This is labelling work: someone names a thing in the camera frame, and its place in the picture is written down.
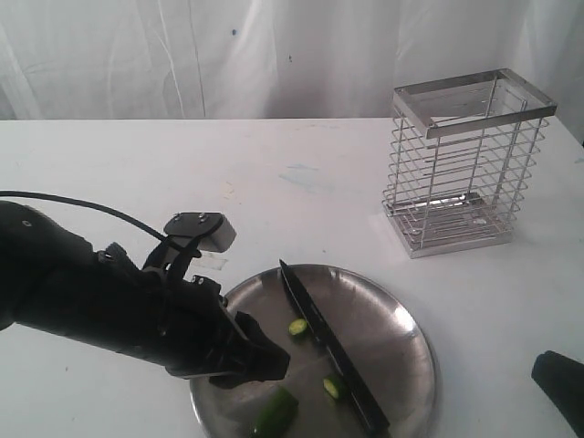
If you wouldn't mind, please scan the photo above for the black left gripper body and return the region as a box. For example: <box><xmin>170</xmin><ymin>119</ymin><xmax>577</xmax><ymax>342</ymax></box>
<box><xmin>93</xmin><ymin>244</ymin><xmax>250</xmax><ymax>380</ymax></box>

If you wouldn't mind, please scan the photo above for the black serrated knife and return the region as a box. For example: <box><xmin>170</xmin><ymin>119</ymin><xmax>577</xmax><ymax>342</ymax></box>
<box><xmin>279</xmin><ymin>260</ymin><xmax>390</xmax><ymax>436</ymax></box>

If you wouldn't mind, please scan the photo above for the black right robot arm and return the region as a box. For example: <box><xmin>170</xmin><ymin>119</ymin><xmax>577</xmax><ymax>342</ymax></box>
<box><xmin>531</xmin><ymin>350</ymin><xmax>584</xmax><ymax>437</ymax></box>

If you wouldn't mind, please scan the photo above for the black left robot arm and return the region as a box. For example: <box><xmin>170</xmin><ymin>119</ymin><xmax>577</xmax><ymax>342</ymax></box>
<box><xmin>1</xmin><ymin>202</ymin><xmax>290</xmax><ymax>389</ymax></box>

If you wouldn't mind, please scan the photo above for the round cucumber slice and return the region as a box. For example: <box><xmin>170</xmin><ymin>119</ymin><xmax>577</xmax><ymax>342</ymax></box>
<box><xmin>288</xmin><ymin>318</ymin><xmax>308</xmax><ymax>339</ymax></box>

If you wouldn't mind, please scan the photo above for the round stainless steel plate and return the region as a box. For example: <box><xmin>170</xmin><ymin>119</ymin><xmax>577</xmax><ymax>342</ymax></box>
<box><xmin>191</xmin><ymin>265</ymin><xmax>436</xmax><ymax>437</ymax></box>

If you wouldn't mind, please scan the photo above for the white backdrop curtain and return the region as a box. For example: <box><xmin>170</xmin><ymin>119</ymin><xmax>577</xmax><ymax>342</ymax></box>
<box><xmin>1</xmin><ymin>1</ymin><xmax>583</xmax><ymax>129</ymax></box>

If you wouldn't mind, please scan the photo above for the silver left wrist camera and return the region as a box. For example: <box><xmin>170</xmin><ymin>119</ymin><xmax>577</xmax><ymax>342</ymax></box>
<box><xmin>163</xmin><ymin>213</ymin><xmax>236</xmax><ymax>253</ymax></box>

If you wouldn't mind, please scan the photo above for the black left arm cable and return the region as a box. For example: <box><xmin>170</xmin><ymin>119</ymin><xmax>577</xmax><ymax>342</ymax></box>
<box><xmin>0</xmin><ymin>190</ymin><xmax>168</xmax><ymax>241</ymax></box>

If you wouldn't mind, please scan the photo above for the chrome wire utensil holder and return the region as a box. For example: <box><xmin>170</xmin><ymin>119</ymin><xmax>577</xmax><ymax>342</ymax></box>
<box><xmin>382</xmin><ymin>68</ymin><xmax>558</xmax><ymax>258</ymax></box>

